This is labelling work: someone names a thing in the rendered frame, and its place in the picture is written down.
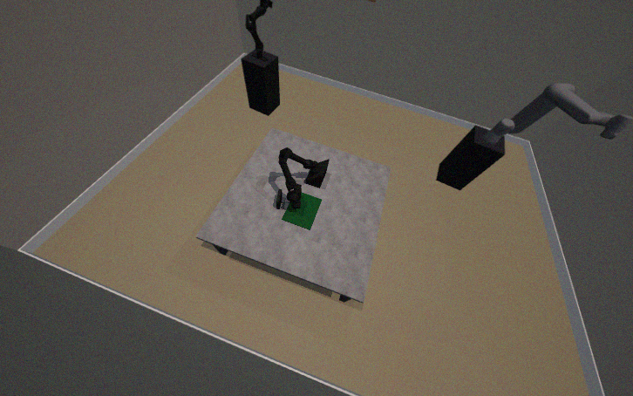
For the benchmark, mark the green circuit board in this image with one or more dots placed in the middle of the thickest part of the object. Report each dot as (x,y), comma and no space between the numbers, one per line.
(305,215)

